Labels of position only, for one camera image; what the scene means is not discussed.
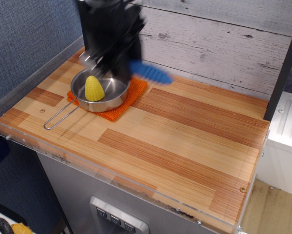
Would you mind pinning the silver toy fridge cabinet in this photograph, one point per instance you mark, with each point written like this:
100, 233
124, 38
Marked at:
74, 188

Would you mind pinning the black vertical post right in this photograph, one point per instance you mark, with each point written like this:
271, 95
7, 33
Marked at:
279, 86

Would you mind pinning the grey ice dispenser panel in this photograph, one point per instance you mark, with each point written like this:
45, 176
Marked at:
112, 220

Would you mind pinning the blue handled metal spoon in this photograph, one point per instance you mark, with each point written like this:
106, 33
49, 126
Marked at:
137, 67

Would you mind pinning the yellow toy corn cob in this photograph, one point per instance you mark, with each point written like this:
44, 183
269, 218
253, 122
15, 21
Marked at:
93, 89

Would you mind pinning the yellow object bottom left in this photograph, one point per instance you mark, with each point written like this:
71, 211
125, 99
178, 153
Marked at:
20, 228

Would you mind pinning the small steel saucepan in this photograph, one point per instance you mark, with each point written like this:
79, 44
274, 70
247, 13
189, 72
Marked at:
115, 91

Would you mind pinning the white grooved side counter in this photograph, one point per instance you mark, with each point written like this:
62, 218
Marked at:
275, 164

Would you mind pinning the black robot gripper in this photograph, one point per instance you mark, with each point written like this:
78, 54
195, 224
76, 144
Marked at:
111, 28

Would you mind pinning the clear acrylic table guard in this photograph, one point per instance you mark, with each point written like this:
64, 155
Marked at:
189, 145

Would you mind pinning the orange knitted cloth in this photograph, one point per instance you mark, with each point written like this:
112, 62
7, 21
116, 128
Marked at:
136, 88

